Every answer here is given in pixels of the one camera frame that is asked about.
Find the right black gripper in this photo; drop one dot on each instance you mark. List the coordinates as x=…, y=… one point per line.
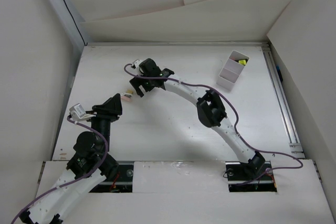
x=136, y=82

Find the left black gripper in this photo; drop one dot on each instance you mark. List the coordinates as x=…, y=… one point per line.
x=112, y=106

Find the pink eraser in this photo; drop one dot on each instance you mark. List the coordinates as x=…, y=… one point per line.
x=126, y=97

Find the small beige eraser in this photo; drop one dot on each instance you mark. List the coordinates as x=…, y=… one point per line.
x=129, y=92

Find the yellow highlighter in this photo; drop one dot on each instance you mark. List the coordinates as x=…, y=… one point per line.
x=242, y=62

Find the blue highlighter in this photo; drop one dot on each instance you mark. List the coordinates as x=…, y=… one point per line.
x=279, y=73

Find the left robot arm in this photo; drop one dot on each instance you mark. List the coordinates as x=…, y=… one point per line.
x=90, y=165

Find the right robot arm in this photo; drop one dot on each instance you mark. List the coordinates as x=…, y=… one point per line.
x=211, y=111

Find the white divided pen holder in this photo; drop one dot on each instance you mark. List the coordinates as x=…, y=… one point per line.
x=231, y=70

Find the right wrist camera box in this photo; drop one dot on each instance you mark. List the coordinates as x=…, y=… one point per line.
x=136, y=63

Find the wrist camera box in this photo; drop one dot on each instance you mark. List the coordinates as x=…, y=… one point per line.
x=77, y=113
x=136, y=63

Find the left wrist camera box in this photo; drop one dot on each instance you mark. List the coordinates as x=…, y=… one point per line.
x=77, y=113

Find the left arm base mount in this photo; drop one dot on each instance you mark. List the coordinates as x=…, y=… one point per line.
x=122, y=182

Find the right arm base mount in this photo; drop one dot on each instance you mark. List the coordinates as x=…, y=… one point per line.
x=240, y=182

